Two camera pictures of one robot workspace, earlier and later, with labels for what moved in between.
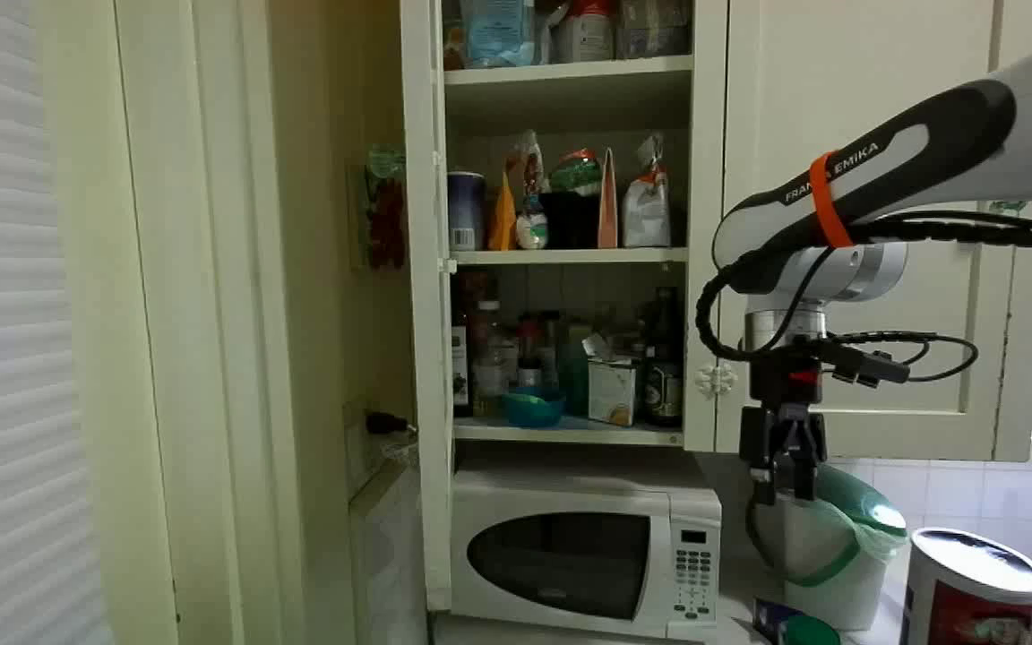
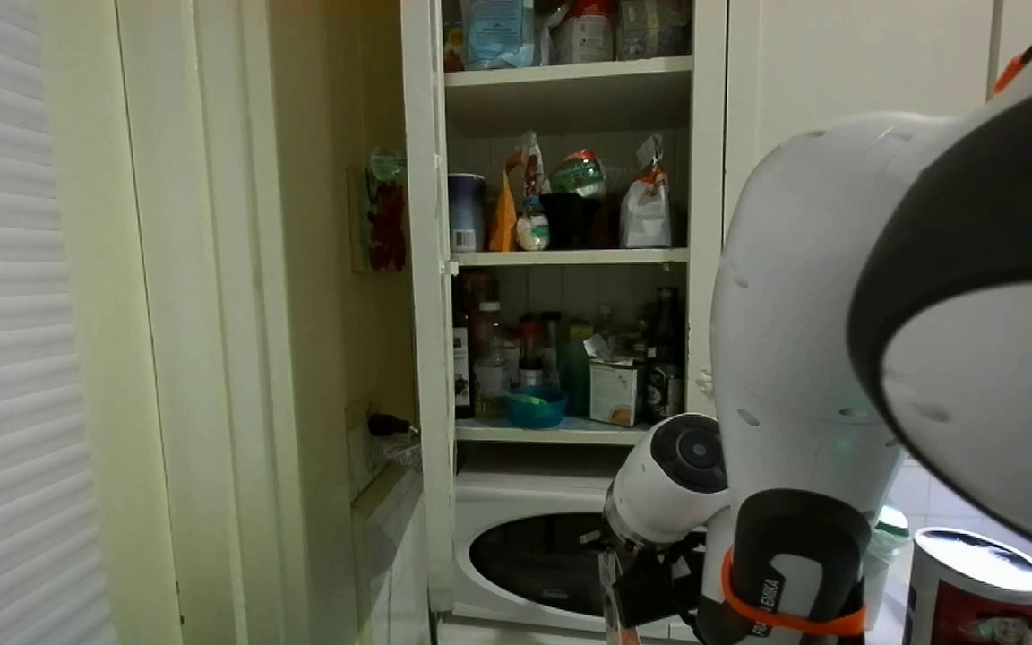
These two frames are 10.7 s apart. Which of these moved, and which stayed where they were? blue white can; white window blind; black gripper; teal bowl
Moved: black gripper
Stayed: blue white can; white window blind; teal bowl
